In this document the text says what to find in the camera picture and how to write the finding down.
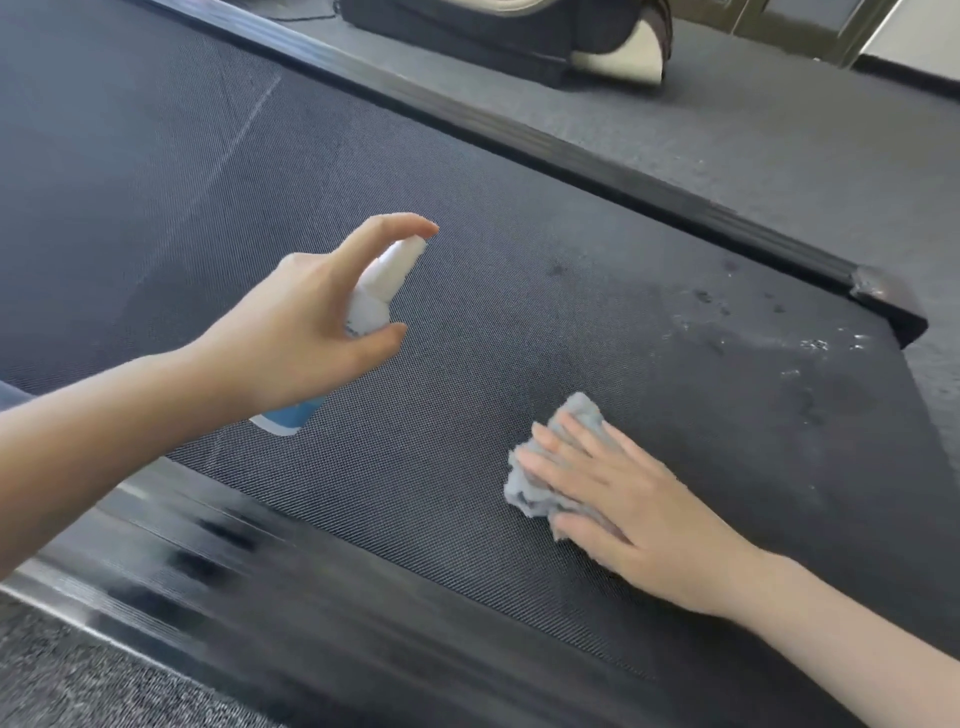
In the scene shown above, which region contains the person's left hand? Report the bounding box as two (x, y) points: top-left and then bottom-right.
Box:
(183, 212), (440, 421)

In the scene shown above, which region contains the person's right hand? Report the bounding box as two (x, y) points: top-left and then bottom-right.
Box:
(517, 419), (766, 620)

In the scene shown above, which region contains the white blue spray bottle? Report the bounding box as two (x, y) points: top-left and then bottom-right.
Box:
(249, 233), (429, 438)

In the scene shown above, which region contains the grey fluffy cloth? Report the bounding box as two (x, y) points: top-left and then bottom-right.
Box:
(502, 391), (628, 543)

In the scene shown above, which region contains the dark grey treadmill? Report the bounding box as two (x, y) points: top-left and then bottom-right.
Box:
(0, 0), (930, 728)

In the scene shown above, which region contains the person's left forearm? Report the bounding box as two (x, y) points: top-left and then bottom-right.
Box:
(0, 348), (230, 583)

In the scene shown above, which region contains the beige brown massage chair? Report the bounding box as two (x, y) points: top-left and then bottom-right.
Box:
(337, 0), (675, 90)

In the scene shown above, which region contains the dark glass double door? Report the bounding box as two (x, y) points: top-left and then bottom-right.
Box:
(674, 0), (901, 69)

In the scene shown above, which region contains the black power cable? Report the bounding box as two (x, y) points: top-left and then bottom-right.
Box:
(254, 0), (340, 22)

